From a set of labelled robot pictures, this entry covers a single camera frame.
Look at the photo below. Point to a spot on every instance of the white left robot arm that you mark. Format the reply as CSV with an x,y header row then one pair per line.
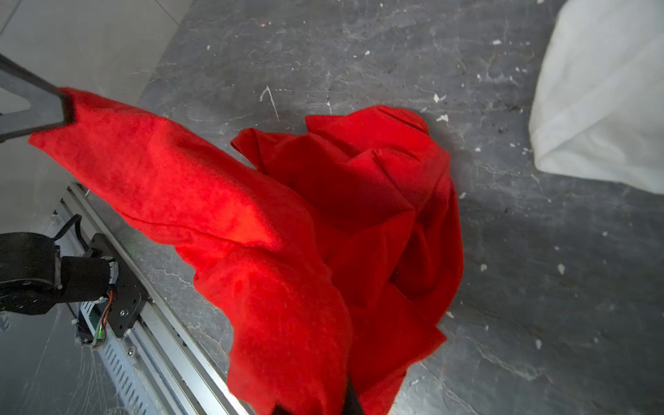
x,y
37,271

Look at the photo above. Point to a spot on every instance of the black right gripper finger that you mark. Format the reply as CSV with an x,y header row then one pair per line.
x,y
351,404

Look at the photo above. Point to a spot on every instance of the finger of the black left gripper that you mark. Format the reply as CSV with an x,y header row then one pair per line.
x,y
30,104

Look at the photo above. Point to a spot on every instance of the red cloth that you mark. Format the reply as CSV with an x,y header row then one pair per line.
x,y
334,254

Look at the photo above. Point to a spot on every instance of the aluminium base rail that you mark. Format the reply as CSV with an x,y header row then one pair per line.
x,y
157,367

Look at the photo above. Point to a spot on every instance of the white cloth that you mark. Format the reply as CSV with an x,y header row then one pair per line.
x,y
598,105

